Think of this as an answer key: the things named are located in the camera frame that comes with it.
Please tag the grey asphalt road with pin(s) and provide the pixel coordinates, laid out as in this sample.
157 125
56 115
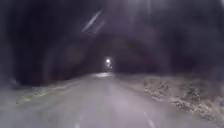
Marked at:
100 103

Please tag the dark wood of trees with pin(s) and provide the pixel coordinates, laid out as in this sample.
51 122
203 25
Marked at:
50 43

